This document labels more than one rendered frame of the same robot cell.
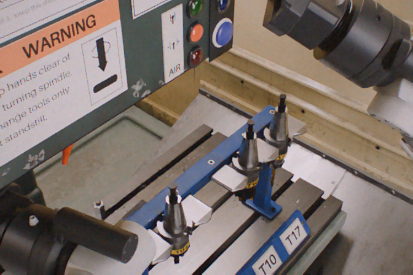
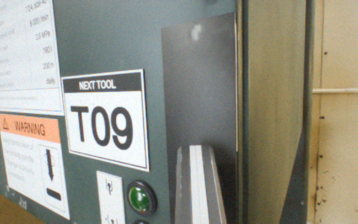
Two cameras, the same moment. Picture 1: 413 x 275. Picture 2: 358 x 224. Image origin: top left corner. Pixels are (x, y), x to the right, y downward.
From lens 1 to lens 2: 0.58 m
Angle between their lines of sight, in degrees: 80
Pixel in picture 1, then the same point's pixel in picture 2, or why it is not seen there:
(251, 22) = not seen: outside the picture
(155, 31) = (92, 185)
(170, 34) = (107, 205)
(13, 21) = (10, 101)
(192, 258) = not seen: outside the picture
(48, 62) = (24, 141)
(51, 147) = (29, 205)
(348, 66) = not seen: outside the picture
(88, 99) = (44, 195)
